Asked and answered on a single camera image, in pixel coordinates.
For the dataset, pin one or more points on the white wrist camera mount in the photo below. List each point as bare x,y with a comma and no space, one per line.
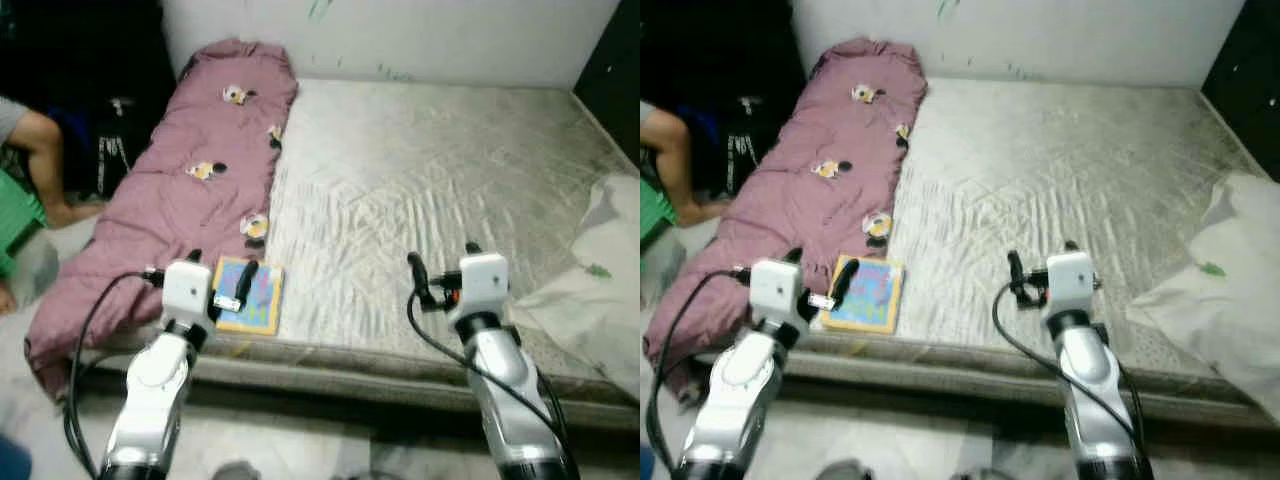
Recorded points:
775,292
480,285
1070,282
185,292

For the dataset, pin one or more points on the white pillow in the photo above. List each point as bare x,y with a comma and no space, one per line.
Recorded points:
1220,290
590,290

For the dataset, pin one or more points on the grey right robot leg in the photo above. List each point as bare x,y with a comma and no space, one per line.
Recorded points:
352,476
975,475

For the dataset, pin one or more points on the pink cartoon print blanket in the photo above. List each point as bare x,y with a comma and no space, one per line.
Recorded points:
800,200
180,200

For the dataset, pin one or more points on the blue plastic bucket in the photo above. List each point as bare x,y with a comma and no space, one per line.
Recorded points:
12,462
646,465

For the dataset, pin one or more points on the grey robot leg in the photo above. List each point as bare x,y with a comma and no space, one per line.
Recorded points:
235,472
352,476
842,471
975,475

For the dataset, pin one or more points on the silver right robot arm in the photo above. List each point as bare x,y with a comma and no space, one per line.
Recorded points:
510,400
1095,400

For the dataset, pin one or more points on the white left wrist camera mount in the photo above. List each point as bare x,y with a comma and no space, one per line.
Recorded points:
185,292
775,292

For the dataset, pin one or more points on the grey left robot leg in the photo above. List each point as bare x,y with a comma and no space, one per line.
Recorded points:
842,471
235,472

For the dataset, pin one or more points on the grey quilted mattress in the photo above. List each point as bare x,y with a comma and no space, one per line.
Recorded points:
420,170
1050,170

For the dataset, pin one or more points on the green plastic stool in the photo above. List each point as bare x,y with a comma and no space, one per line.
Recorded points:
655,215
18,220

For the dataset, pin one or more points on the blue yellow children's book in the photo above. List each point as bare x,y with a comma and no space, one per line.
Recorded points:
265,310
875,300

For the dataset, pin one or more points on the black bag with white print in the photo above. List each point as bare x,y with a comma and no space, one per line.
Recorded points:
745,160
110,160

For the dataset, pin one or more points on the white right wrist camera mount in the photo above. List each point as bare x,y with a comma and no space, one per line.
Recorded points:
1070,282
480,285

